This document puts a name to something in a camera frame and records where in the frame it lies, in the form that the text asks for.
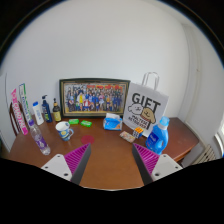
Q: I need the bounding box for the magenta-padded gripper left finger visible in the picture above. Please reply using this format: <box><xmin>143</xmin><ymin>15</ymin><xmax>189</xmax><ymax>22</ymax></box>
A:
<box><xmin>40</xmin><ymin>143</ymin><xmax>93</xmax><ymax>186</ymax></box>

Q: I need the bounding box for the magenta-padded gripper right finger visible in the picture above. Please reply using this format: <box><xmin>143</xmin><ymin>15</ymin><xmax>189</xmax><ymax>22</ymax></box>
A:
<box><xmin>131</xmin><ymin>142</ymin><xmax>184</xmax><ymax>186</ymax></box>

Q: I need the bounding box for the clear purple-capped water bottle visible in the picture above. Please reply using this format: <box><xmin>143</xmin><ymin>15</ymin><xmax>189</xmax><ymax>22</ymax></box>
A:
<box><xmin>28</xmin><ymin>119</ymin><xmax>52</xmax><ymax>156</ymax></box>

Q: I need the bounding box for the blue detergent bottle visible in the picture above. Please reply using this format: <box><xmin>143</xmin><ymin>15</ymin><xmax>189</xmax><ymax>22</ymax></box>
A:
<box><xmin>144</xmin><ymin>115</ymin><xmax>171</xmax><ymax>156</ymax></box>

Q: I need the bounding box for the colourful puzzle cube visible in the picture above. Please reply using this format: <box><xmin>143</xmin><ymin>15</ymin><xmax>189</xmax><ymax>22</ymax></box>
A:
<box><xmin>132</xmin><ymin>126</ymin><xmax>145</xmax><ymax>140</ymax></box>

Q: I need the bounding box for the blue painted ceramic mug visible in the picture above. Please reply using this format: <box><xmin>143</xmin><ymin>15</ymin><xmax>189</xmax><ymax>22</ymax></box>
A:
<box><xmin>54</xmin><ymin>120</ymin><xmax>75</xmax><ymax>142</ymax></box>

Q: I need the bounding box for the small patterned snack packet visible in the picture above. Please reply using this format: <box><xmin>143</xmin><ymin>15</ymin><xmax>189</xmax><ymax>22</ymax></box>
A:
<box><xmin>119</xmin><ymin>130</ymin><xmax>137</xmax><ymax>144</ymax></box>

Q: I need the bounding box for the brown pump bottle yellow label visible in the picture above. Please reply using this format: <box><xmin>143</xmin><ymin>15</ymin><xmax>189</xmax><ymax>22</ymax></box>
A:
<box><xmin>51</xmin><ymin>97</ymin><xmax>63</xmax><ymax>123</ymax></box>

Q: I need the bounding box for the blue tissue pack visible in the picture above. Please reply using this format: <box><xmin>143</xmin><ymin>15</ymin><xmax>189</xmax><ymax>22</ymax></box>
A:
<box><xmin>102</xmin><ymin>112</ymin><xmax>124</xmax><ymax>132</ymax></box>

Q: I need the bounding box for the white printed paper gift bag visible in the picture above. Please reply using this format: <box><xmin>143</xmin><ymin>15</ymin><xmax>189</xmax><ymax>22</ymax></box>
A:
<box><xmin>122</xmin><ymin>71</ymin><xmax>170</xmax><ymax>139</ymax></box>

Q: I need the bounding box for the dark blue pump bottle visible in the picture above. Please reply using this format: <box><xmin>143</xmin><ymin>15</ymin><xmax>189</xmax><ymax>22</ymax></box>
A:
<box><xmin>40</xmin><ymin>94</ymin><xmax>54</xmax><ymax>124</ymax></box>

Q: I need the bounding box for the white bottle with blue cap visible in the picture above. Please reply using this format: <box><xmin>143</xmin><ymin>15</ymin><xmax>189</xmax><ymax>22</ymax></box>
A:
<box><xmin>31</xmin><ymin>101</ymin><xmax>45</xmax><ymax>127</ymax></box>

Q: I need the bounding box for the white radiator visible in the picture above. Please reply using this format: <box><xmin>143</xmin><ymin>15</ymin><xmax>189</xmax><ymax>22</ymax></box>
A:
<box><xmin>195</xmin><ymin>143</ymin><xmax>218</xmax><ymax>165</ymax></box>

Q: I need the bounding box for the framed group picture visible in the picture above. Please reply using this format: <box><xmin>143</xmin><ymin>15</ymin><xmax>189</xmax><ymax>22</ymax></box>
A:
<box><xmin>58</xmin><ymin>77</ymin><xmax>132</xmax><ymax>119</ymax></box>

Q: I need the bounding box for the brown wooden chair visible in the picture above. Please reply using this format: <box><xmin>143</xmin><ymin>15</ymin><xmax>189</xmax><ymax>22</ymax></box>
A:
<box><xmin>8</xmin><ymin>99</ymin><xmax>26</xmax><ymax>138</ymax></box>

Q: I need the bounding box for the white green shuttlecock tube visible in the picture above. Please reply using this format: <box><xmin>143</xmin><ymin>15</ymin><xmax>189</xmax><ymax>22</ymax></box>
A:
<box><xmin>18</xmin><ymin>82</ymin><xmax>35</xmax><ymax>127</ymax></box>

